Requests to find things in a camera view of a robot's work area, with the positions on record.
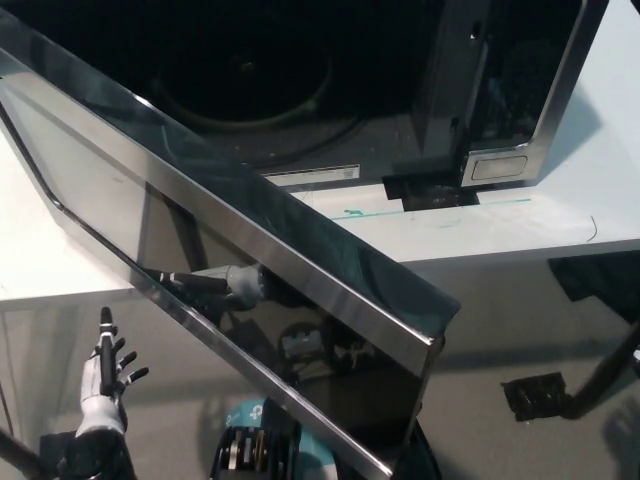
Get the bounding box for black tape floor patch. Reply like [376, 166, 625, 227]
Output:
[501, 372, 572, 424]

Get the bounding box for teal printed box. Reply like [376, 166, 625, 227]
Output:
[222, 396, 342, 480]

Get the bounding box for glass microwave turntable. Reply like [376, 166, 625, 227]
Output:
[152, 44, 369, 154]

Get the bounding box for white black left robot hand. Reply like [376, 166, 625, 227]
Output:
[78, 306, 150, 436]

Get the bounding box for grey pole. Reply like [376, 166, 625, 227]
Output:
[0, 428, 47, 480]

